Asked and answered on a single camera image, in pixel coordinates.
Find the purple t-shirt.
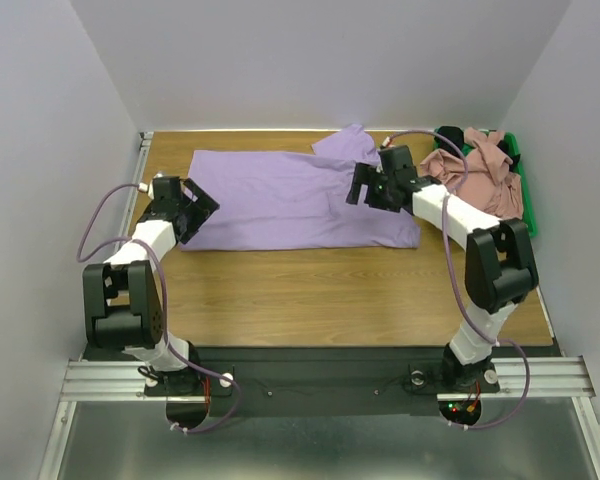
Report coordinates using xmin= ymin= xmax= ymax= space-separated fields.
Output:
xmin=181 ymin=124 xmax=421 ymax=251

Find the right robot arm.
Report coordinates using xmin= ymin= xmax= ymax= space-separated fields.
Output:
xmin=346 ymin=146 xmax=539 ymax=390

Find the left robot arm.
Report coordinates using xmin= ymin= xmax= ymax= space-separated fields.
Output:
xmin=77 ymin=174 xmax=219 ymax=396

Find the black t-shirt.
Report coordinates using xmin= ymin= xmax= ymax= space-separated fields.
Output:
xmin=434 ymin=125 xmax=465 ymax=157

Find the pink t-shirt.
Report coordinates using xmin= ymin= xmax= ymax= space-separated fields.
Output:
xmin=420 ymin=127 xmax=524 ymax=219

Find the green plastic bin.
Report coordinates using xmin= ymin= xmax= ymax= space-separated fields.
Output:
xmin=431 ymin=127 xmax=539 ymax=239

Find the right electronics board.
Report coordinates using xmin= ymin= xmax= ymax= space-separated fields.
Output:
xmin=438 ymin=400 xmax=482 ymax=426

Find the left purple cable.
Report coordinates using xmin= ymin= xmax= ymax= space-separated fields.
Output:
xmin=74 ymin=182 xmax=242 ymax=435

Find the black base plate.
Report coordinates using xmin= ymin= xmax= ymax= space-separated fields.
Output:
xmin=144 ymin=345 xmax=501 ymax=419

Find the aluminium front rail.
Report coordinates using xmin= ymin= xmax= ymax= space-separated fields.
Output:
xmin=60 ymin=357 xmax=595 ymax=403

